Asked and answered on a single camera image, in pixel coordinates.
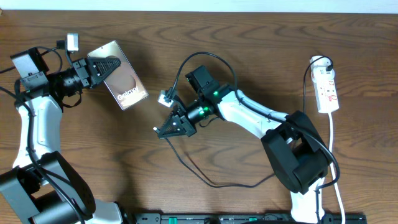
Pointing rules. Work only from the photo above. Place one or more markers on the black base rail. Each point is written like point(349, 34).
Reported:
point(155, 218)

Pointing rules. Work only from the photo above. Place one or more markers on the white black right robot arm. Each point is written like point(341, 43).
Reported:
point(296, 152)

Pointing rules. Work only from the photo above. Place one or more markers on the white USB charger plug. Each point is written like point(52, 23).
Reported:
point(320, 63)

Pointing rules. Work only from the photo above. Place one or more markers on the white power strip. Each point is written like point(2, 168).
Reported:
point(325, 90)

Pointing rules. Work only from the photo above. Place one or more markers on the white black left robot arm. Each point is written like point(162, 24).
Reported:
point(42, 187)

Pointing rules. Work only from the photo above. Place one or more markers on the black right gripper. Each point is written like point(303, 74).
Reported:
point(184, 125)

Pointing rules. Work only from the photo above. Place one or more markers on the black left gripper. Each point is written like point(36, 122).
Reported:
point(88, 76)

